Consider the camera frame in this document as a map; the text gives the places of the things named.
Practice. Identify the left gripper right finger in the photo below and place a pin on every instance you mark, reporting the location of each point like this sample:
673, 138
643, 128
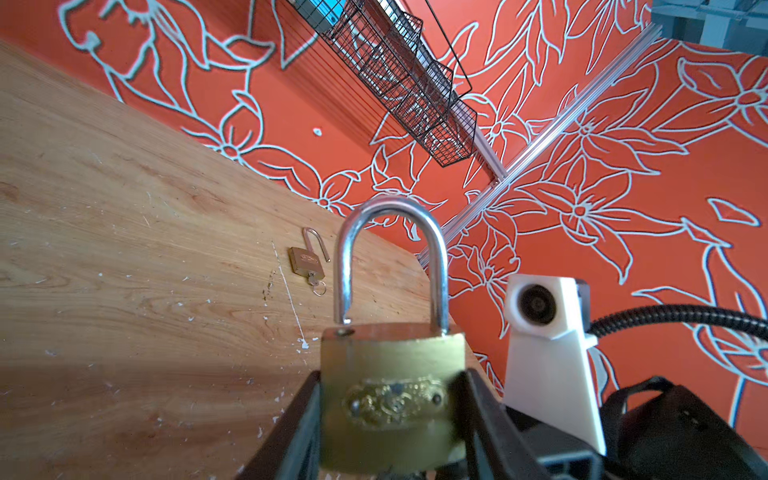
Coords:
495, 448

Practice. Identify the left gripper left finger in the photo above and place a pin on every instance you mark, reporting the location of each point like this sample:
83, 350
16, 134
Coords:
292, 449

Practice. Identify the small brass padlock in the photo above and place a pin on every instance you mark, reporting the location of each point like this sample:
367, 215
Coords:
388, 400

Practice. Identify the silver key with ring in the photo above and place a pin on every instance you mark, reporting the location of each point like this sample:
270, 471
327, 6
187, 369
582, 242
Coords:
319, 287

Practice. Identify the large brass padlock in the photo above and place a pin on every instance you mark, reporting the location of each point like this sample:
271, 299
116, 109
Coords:
304, 261

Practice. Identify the blue white box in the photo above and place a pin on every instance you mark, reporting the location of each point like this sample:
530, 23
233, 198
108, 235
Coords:
321, 15

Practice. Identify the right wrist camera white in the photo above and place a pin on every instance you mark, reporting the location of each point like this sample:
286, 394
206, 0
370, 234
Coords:
548, 375

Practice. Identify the aluminium frame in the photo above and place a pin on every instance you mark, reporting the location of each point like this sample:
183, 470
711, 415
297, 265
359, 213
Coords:
606, 78

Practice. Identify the black wire basket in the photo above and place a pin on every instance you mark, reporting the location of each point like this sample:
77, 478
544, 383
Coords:
383, 44

